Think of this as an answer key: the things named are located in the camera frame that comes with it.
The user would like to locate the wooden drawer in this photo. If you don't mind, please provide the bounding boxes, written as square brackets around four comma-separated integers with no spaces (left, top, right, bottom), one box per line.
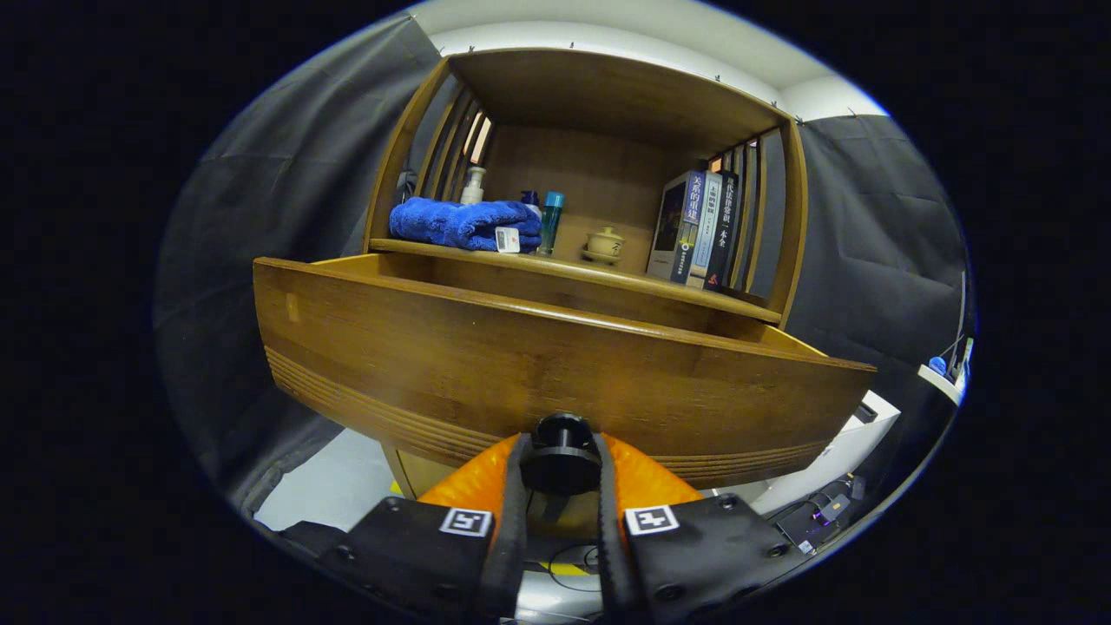
[253,252,878,491]

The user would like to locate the blue folded towel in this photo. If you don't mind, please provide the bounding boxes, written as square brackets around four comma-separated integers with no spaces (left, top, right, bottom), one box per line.
[389,197,544,253]

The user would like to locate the wooden cabinet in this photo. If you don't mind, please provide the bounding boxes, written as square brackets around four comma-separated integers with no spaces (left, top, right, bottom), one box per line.
[365,48,810,500]

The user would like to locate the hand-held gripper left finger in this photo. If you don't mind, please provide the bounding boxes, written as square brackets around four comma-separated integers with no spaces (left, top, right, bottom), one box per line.
[317,432,532,624]

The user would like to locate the wooden countertop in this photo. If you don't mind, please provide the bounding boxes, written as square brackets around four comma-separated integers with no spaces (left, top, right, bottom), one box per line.
[369,234,782,324]

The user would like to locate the black drawer knob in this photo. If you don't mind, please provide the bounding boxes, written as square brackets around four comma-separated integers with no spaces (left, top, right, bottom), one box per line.
[521,413,602,496]

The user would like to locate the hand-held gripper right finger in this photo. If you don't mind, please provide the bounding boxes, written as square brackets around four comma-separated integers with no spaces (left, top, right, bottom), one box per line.
[593,432,814,625]

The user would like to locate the teal clear bottle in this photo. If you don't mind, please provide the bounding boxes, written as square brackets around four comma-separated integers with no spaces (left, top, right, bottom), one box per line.
[538,192,565,257]

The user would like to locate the black device purple light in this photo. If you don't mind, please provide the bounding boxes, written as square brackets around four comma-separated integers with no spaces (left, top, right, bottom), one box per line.
[775,495,856,554]

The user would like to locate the beige lidded tea cup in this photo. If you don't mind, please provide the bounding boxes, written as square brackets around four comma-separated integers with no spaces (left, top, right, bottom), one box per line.
[582,226,627,266]

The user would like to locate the white box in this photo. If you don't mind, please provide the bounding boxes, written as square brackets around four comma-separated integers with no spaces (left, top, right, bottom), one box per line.
[751,391,902,515]

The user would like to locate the white side shelf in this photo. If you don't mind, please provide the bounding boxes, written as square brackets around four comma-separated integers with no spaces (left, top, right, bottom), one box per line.
[917,339,973,406]

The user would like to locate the dark cover book blue spine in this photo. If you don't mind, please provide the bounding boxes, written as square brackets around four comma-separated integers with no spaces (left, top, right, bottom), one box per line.
[647,171,706,286]

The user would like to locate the white spine book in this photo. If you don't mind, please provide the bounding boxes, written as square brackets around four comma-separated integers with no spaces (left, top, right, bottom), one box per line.
[687,171,724,290]

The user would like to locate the black spine book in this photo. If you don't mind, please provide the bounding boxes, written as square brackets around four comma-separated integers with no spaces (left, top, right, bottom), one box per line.
[705,170,741,292]

